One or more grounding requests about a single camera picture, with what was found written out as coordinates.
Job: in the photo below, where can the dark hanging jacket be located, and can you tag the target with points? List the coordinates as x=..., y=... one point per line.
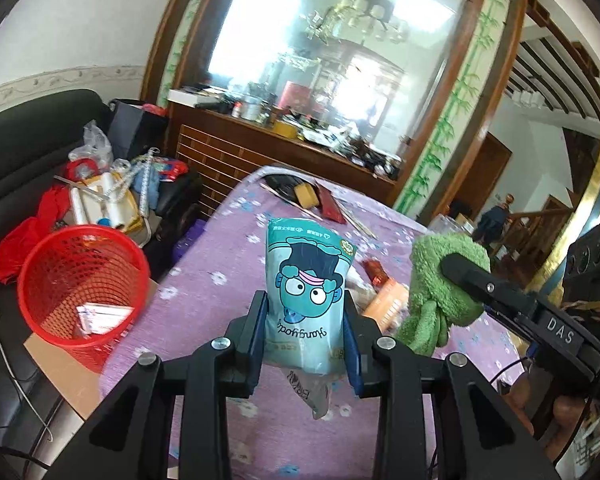
x=495, y=222

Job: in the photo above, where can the teal cartoon snack packet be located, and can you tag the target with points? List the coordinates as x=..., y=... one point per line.
x=305, y=285

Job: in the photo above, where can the dark paper bag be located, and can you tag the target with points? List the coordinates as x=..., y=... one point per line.
x=132, y=127

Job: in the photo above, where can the brown cardboard sheet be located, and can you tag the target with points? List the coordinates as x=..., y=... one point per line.
x=55, y=370

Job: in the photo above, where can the orange snack packet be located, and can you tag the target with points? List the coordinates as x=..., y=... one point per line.
x=386, y=304

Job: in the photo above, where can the wooden mirror cabinet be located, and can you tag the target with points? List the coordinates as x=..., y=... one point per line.
x=220, y=160

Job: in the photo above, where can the wooden staircase railing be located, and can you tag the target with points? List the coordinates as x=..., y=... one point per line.
x=535, y=225

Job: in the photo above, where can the purple floral tablecloth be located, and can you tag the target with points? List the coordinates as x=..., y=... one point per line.
x=220, y=270

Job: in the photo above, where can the dark red packet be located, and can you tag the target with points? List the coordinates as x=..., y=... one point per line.
x=330, y=205

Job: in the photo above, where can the red mesh waste basket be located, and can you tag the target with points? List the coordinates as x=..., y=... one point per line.
x=60, y=265

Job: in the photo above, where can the silver metal pot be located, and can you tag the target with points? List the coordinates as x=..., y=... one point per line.
x=250, y=110

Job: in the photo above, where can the green fluffy cloth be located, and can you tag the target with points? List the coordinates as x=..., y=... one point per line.
x=430, y=290

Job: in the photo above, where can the white printed paper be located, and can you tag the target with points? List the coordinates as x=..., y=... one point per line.
x=102, y=317

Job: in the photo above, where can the clear plastic bag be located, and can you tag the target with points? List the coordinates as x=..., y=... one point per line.
x=96, y=146

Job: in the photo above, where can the black sofa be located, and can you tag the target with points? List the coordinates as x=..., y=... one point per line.
x=30, y=130

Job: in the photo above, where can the wooden door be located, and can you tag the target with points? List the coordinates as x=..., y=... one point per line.
x=490, y=167

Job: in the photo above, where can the red candy wrapper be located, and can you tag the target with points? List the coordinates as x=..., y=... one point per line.
x=375, y=271

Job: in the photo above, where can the silver green sachets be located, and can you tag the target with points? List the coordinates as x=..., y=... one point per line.
x=356, y=221

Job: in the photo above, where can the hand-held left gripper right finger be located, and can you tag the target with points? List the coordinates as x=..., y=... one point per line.
x=352, y=355

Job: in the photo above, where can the black backpack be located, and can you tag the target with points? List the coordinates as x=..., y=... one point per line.
x=180, y=202

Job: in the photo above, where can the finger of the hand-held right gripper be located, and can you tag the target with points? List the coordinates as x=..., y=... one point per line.
x=485, y=287

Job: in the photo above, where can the blue cloth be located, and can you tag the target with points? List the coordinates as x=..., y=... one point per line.
x=147, y=185

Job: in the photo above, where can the red cloth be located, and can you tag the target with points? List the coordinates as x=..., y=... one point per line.
x=27, y=232

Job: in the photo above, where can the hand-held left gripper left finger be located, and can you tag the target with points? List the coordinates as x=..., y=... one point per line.
x=257, y=342

